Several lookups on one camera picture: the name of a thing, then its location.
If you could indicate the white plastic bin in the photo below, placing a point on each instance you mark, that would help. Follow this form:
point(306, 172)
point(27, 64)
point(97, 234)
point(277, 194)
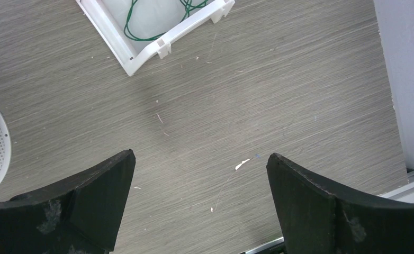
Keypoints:
point(135, 31)

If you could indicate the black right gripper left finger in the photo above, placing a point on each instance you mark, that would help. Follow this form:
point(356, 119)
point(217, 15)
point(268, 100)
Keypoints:
point(78, 214)

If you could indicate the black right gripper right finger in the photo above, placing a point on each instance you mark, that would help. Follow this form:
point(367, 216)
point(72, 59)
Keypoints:
point(319, 215)

